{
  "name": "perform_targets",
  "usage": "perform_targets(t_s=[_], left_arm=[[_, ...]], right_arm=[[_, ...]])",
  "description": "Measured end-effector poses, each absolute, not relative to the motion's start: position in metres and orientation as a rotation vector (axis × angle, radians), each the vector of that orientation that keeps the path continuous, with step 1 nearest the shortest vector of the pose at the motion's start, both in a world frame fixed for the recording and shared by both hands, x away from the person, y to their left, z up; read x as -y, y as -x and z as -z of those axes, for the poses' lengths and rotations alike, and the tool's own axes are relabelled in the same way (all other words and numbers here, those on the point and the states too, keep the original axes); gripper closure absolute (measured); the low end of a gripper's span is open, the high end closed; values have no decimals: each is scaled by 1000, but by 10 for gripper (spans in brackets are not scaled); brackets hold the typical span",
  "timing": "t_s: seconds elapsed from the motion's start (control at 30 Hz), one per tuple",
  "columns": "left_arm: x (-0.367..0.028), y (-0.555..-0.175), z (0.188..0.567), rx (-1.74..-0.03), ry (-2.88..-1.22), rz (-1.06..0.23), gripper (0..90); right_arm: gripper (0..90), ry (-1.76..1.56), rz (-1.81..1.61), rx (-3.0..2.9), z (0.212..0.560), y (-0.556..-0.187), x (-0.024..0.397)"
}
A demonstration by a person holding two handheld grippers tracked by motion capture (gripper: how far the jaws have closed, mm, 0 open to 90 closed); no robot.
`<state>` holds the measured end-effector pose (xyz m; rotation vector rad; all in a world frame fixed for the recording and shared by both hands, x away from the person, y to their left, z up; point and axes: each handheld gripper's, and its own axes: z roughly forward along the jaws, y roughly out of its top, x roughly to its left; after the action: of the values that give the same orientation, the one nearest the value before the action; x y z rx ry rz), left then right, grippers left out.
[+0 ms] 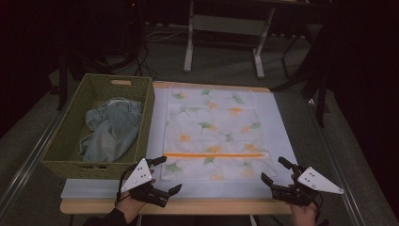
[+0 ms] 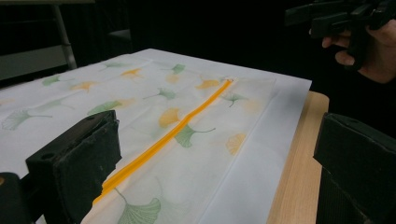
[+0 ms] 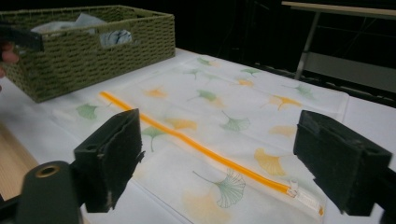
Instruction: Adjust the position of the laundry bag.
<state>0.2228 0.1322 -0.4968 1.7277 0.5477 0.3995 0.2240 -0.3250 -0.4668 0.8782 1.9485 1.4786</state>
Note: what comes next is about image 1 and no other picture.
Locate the green woven basket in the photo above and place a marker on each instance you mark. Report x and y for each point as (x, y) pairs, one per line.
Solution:
(67, 132)

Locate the white metal desk frame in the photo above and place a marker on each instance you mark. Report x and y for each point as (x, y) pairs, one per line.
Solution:
(226, 24)

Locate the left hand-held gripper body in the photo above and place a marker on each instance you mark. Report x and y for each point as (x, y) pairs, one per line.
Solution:
(139, 175)

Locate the leaf print mesh laundry bag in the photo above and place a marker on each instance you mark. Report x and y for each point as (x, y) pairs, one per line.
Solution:
(216, 132)

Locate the wooden table with white mat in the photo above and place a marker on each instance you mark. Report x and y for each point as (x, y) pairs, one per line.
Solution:
(282, 125)

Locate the grey metal floor rail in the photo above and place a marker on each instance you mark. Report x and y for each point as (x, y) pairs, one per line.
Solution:
(28, 163)
(338, 163)

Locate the light blue denim garment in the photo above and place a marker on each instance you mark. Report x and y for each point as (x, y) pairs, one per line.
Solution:
(113, 132)

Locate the dark chair frame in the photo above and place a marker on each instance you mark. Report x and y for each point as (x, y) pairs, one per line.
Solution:
(320, 94)

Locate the person's right hand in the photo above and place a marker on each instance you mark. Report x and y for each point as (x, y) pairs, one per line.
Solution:
(302, 215)

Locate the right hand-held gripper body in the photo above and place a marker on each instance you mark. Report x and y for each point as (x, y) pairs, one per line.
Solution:
(316, 182)

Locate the dark metal stand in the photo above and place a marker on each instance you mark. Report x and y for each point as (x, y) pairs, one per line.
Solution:
(62, 84)

